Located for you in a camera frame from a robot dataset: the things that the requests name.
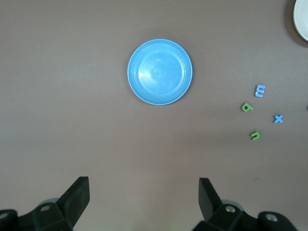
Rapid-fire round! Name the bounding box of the blue plastic plate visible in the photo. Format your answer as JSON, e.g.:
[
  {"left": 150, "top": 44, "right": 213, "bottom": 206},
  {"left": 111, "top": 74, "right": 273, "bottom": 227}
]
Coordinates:
[{"left": 127, "top": 38, "right": 193, "bottom": 106}]

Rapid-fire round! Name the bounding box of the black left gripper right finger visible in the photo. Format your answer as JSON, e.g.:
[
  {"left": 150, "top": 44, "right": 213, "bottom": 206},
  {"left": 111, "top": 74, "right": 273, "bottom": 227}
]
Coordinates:
[{"left": 192, "top": 177, "right": 299, "bottom": 231}]

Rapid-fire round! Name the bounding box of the cream plastic plate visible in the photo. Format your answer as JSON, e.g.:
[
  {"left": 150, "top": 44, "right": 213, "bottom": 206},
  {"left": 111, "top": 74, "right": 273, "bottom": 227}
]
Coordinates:
[{"left": 293, "top": 0, "right": 308, "bottom": 41}]

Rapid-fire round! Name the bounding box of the brown table cover sheet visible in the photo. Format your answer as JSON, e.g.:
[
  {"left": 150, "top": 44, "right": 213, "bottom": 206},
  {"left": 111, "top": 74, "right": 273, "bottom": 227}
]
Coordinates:
[{"left": 0, "top": 0, "right": 308, "bottom": 231}]

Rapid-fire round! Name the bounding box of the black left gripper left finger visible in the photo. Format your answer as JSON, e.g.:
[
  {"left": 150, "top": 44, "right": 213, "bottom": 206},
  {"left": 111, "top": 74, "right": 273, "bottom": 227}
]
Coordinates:
[{"left": 0, "top": 176, "right": 90, "bottom": 231}]

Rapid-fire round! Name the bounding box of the blue foam letter E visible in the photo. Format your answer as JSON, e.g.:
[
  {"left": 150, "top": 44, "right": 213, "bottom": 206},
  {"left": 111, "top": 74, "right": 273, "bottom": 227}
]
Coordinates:
[{"left": 254, "top": 84, "right": 267, "bottom": 98}]

